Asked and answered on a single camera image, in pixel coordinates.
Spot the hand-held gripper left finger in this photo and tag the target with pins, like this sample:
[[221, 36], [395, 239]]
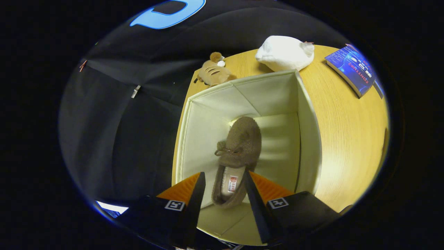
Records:
[[192, 215]]

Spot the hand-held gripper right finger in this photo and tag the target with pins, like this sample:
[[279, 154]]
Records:
[[258, 211]]

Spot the brown fuzzy shoe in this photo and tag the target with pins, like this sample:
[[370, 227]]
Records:
[[242, 146]]

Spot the grey fabric storage box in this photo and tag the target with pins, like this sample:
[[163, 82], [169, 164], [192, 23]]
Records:
[[208, 132]]

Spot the computer screen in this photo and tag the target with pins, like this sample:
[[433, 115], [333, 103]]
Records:
[[111, 208]]

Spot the silver cloth clip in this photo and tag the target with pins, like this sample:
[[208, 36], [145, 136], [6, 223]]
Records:
[[135, 91]]

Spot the brown striped plush toy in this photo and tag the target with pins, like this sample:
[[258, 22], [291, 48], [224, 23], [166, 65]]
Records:
[[213, 74]]

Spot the white plush toy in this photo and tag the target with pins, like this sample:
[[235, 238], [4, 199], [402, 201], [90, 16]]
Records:
[[284, 53]]

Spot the grey-blue book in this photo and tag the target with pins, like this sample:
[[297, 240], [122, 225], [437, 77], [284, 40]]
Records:
[[379, 89]]

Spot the blue book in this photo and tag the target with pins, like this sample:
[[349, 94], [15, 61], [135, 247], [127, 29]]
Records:
[[352, 67]]

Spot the copper cloth clip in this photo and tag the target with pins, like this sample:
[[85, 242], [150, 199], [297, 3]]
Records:
[[83, 65]]

